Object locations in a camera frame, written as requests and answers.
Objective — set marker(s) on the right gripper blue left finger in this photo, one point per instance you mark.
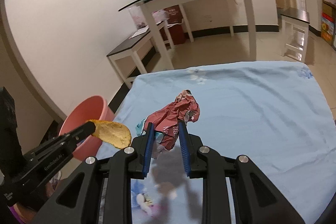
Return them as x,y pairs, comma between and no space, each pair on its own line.
149,137

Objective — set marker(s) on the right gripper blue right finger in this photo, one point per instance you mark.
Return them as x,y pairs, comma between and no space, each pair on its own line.
184,144

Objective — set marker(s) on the red paper wrapper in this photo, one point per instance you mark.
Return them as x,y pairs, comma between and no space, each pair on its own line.
165,121

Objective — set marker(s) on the left hand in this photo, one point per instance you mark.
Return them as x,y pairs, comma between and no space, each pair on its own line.
25,215

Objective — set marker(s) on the low white bench black top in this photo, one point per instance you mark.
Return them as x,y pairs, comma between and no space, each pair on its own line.
129,48

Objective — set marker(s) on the light blue floral tablecloth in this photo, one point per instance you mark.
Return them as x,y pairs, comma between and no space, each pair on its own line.
272,111

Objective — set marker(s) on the dark red box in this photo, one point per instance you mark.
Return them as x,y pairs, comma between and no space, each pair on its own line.
174,24

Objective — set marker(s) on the paper sheet on bench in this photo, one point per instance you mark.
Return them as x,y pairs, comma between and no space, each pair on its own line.
140,32

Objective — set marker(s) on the small white stool black top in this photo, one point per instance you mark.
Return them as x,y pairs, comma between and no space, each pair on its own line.
294,33

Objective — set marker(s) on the colourful cardboard box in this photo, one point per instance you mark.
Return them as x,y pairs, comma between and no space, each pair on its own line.
328,22

